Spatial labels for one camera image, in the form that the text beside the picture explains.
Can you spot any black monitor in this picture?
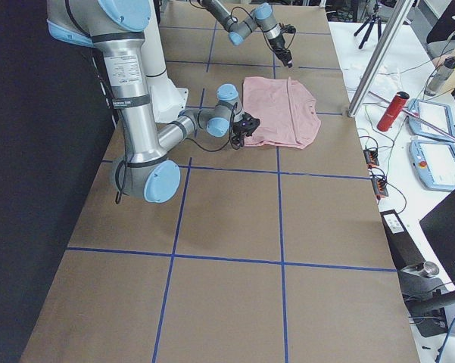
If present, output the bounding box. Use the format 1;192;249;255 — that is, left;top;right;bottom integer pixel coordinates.
419;189;455;283

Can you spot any black office chair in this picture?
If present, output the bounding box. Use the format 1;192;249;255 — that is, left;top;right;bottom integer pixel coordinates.
426;0;455;59

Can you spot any teach pendant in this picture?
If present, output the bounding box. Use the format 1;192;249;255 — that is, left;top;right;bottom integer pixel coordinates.
407;99;455;140
409;140;455;192

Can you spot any lower orange connector block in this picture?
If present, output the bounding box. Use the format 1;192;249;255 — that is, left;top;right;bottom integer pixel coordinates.
371;175;388;200

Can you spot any clear dark-capped bottle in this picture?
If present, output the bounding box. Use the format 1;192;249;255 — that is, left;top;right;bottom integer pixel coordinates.
425;56;455;96

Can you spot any crumpled white cloth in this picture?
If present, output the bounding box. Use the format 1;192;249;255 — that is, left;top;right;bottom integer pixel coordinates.
342;62;404;92

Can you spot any orange connector block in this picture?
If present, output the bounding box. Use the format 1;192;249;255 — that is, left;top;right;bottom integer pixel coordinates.
371;175;388;200
363;148;379;169

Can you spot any black box with label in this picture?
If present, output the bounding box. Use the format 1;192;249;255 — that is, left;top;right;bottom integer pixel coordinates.
380;209;425;270

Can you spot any aluminium frame post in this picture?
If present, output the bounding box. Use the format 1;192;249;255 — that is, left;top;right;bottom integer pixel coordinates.
347;0;413;117

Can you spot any upper teach pendant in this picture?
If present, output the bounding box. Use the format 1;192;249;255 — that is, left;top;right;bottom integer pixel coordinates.
407;99;455;140

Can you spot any pink Snoopy t-shirt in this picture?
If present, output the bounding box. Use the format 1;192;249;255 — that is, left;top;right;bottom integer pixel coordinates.
243;76;321;149

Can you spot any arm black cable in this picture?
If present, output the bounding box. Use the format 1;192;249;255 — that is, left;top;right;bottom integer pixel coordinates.
113;101;243;205
189;0;298;57

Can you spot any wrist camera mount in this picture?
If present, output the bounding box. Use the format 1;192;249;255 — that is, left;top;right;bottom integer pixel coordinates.
233;113;260;137
279;23;297;35

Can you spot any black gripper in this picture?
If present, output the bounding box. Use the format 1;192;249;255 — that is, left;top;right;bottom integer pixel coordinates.
271;34;293;68
230;124;248;148

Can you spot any black camera tripod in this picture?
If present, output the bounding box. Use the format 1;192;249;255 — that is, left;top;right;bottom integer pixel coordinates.
354;0;382;49

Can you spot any blue cable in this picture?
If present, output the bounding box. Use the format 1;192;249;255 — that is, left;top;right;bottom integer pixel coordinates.
435;302;455;363

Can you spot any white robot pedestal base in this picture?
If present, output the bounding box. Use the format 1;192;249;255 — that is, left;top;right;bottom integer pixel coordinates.
139;1;189;123

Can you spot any upper orange connector block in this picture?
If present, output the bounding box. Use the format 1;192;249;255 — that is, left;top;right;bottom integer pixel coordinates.
363;148;379;169

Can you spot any lower teach pendant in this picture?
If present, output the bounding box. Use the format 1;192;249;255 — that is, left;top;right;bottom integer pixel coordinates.
409;140;455;192

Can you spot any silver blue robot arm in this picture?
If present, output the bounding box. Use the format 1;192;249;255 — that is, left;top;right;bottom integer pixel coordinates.
197;0;296;68
47;1;249;203

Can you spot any red water bottle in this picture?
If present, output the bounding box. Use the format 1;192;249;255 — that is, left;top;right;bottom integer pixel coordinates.
376;92;410;132

